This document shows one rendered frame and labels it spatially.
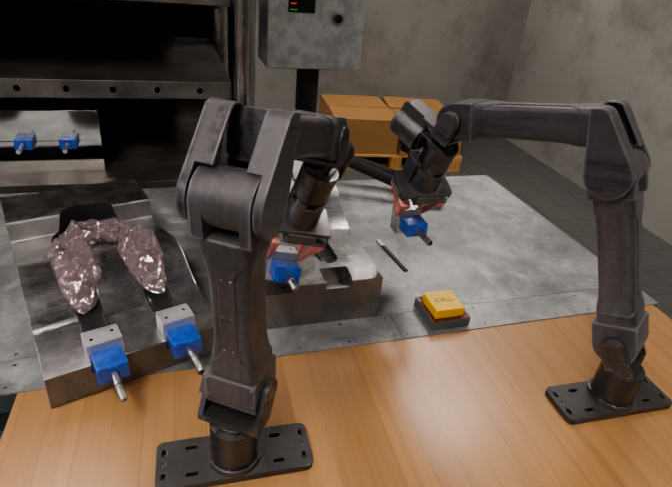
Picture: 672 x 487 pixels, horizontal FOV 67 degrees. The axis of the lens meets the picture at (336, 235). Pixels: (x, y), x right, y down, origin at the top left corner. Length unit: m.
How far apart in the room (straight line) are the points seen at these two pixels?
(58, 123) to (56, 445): 0.99
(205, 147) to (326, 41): 1.19
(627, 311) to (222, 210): 0.61
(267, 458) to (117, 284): 0.40
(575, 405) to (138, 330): 0.70
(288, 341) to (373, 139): 2.93
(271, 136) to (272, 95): 3.85
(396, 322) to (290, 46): 0.96
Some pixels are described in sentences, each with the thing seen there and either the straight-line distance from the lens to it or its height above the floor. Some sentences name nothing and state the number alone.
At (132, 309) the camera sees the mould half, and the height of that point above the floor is 0.86.
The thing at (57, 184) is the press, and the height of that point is 0.78.
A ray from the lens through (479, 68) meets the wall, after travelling 4.89.
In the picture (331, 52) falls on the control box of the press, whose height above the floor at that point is 1.12.
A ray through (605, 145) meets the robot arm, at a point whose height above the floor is 1.21.
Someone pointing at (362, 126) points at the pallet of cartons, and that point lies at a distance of 3.69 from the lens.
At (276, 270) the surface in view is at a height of 0.94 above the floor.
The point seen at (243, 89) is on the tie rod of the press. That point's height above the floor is 1.04.
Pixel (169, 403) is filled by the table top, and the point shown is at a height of 0.80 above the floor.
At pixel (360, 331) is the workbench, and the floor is 0.80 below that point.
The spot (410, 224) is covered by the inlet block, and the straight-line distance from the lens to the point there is 1.01.
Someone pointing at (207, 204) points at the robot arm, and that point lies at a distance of 0.49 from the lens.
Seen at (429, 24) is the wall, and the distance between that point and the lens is 4.59.
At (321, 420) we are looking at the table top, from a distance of 0.80.
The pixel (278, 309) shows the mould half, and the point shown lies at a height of 0.84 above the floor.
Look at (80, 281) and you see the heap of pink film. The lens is 0.93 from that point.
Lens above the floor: 1.40
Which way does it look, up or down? 29 degrees down
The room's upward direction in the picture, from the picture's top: 6 degrees clockwise
